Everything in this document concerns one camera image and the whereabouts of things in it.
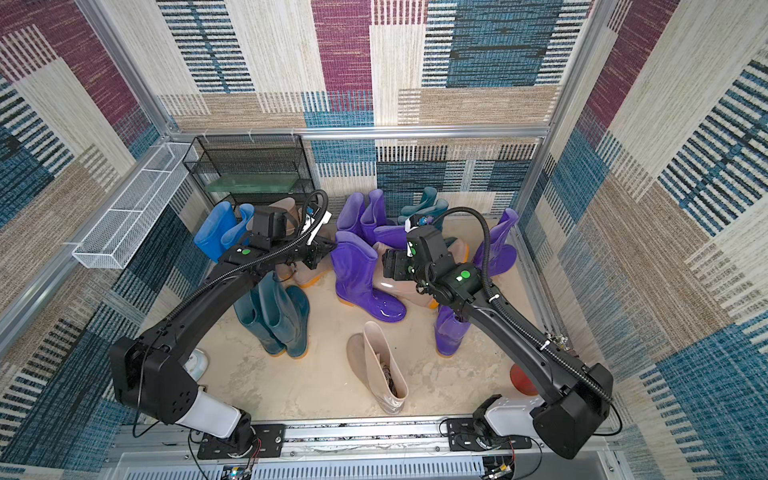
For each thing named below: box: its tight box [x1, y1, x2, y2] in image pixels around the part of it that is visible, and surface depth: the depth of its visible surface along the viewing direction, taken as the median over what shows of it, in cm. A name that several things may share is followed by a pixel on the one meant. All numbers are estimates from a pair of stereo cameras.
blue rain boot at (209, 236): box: [193, 201, 236, 264], surface depth 85 cm
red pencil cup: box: [510, 363, 539, 396], surface depth 83 cm
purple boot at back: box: [359, 188, 387, 245], surface depth 89 cm
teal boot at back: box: [401, 186, 437, 215], surface depth 93 cm
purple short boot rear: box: [373, 225, 408, 250], surface depth 86 cm
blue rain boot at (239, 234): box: [221, 203, 255, 248], surface depth 85 cm
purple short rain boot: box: [331, 231, 407, 322], surface depth 89 cm
